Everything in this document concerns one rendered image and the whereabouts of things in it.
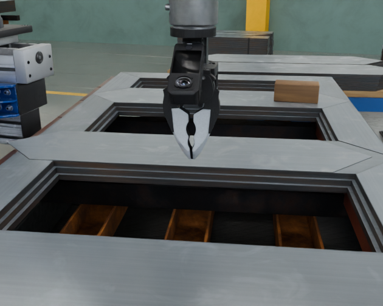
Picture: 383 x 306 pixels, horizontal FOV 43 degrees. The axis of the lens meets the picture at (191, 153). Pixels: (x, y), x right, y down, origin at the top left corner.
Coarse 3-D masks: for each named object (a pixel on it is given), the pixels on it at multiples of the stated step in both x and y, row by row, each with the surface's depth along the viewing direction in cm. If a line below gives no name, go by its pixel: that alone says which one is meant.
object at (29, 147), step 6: (54, 132) 108; (60, 132) 108; (30, 138) 104; (36, 138) 104; (42, 138) 104; (48, 138) 104; (18, 144) 101; (24, 144) 101; (30, 144) 101; (36, 144) 101; (42, 144) 101; (18, 150) 98; (24, 150) 98; (30, 150) 98; (36, 150) 98; (30, 156) 94
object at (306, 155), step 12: (288, 144) 101; (300, 144) 101; (312, 144) 101; (288, 156) 95; (300, 156) 95; (312, 156) 95; (324, 156) 95; (288, 168) 89; (300, 168) 89; (312, 168) 89; (324, 168) 89
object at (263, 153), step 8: (248, 144) 101; (256, 144) 101; (264, 144) 101; (272, 144) 101; (280, 144) 101; (248, 152) 97; (256, 152) 97; (264, 152) 97; (272, 152) 97; (280, 152) 97; (248, 160) 93; (256, 160) 93; (264, 160) 93; (272, 160) 93; (280, 160) 93; (248, 168) 89; (256, 168) 89; (264, 168) 89; (272, 168) 89; (280, 168) 89
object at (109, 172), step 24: (96, 120) 118; (288, 120) 129; (312, 120) 128; (336, 144) 101; (48, 168) 90; (72, 168) 92; (96, 168) 92; (120, 168) 92; (144, 168) 91; (168, 168) 90; (192, 168) 90; (216, 168) 89; (360, 168) 89; (24, 192) 81; (336, 192) 87; (360, 192) 82; (0, 216) 73; (24, 216) 78; (360, 216) 76
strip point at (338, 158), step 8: (320, 144) 101; (328, 144) 101; (328, 152) 97; (336, 152) 97; (344, 152) 97; (352, 152) 97; (360, 152) 97; (328, 160) 93; (336, 160) 93; (344, 160) 93; (352, 160) 93; (360, 160) 93; (336, 168) 89
